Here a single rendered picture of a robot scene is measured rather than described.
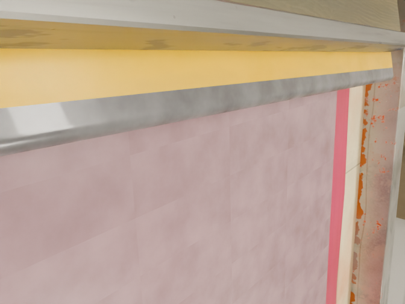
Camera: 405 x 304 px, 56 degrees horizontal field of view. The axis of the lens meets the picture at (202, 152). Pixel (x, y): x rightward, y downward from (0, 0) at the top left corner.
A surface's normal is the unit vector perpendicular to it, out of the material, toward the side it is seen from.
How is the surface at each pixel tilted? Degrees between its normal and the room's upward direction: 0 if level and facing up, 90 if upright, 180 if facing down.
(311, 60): 11
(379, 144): 90
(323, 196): 0
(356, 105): 0
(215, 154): 0
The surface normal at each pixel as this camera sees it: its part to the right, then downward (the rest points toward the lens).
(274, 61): 0.75, -0.06
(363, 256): -0.63, 0.22
